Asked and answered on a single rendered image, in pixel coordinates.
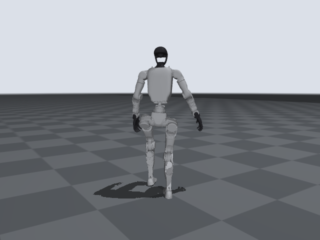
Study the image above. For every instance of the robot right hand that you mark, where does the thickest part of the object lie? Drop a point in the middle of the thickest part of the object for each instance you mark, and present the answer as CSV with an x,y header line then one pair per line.
x,y
197,116

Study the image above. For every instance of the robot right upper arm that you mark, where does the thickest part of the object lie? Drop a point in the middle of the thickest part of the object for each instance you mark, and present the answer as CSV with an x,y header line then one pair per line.
x,y
176,74

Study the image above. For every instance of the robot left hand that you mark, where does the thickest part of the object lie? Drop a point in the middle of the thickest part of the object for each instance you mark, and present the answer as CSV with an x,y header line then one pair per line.
x,y
136,123

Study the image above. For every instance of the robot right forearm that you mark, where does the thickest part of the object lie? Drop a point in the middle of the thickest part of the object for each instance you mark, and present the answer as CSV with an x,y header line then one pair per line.
x,y
192,105

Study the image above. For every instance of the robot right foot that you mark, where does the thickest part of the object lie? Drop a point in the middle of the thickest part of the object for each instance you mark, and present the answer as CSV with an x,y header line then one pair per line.
x,y
168,194

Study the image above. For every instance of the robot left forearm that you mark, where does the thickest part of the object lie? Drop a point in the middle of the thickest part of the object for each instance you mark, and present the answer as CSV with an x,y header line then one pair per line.
x,y
136,107

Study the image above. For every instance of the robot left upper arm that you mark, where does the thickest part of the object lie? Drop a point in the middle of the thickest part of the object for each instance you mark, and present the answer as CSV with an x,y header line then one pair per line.
x,y
140,84

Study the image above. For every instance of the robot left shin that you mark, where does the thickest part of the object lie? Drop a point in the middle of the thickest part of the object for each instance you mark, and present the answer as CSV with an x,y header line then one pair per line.
x,y
150,160

